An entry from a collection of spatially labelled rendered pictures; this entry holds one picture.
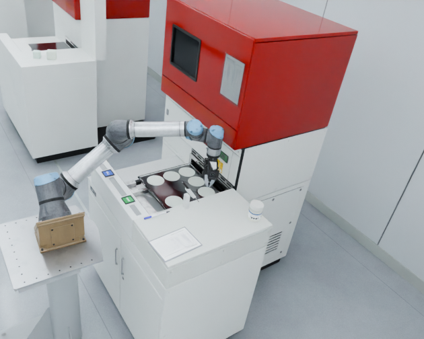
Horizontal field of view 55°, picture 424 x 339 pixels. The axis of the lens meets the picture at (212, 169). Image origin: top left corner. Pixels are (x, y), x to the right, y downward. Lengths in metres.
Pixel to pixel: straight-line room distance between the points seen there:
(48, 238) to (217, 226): 0.81
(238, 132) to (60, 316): 1.39
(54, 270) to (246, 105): 1.19
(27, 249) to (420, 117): 2.62
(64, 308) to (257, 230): 1.12
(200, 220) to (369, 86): 1.89
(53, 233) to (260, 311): 1.57
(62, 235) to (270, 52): 1.31
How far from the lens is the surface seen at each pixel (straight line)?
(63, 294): 2.38
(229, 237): 2.02
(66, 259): 2.09
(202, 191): 2.38
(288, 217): 2.96
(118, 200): 2.18
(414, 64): 3.23
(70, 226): 2.07
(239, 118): 2.09
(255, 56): 1.98
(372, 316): 3.31
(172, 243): 1.94
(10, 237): 2.25
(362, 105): 3.49
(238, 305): 2.51
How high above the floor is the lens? 2.33
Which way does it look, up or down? 34 degrees down
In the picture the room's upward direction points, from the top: 9 degrees clockwise
